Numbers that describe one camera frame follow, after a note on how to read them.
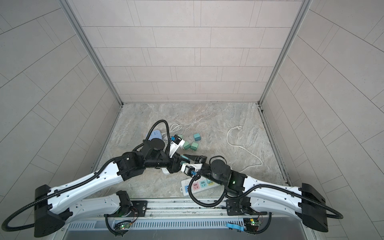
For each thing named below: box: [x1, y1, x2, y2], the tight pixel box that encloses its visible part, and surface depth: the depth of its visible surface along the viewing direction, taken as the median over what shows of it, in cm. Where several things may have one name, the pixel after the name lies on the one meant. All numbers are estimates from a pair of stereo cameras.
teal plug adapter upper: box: [193, 133, 201, 142], surface depth 98 cm
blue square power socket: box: [148, 130, 162, 141], surface depth 98 cm
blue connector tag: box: [226, 223, 245, 232], surface depth 66 cm
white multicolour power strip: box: [180, 176, 221, 197], surface depth 78 cm
